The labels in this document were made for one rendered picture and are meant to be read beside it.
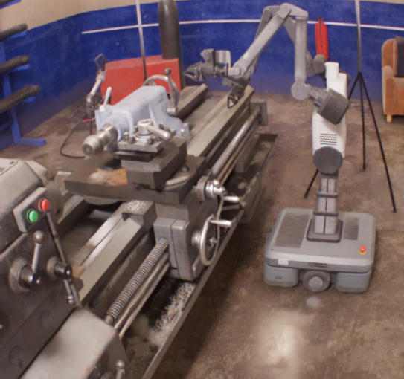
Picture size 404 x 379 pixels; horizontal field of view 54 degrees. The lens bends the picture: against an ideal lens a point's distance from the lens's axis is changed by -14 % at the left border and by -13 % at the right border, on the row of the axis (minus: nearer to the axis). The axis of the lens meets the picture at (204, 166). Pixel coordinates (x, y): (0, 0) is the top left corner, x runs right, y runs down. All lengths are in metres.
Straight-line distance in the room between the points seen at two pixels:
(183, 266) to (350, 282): 1.04
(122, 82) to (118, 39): 1.89
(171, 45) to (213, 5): 1.36
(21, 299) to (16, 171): 0.34
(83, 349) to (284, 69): 4.96
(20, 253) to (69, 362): 0.36
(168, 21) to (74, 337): 3.81
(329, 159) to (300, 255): 0.55
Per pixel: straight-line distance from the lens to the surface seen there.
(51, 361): 1.28
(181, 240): 1.78
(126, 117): 1.97
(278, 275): 2.53
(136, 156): 1.68
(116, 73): 4.74
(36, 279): 1.10
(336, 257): 2.43
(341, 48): 5.64
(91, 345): 1.33
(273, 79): 5.86
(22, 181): 1.15
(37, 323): 1.25
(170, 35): 4.69
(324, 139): 2.22
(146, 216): 1.74
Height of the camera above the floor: 1.76
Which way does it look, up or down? 26 degrees down
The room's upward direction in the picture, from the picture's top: 6 degrees counter-clockwise
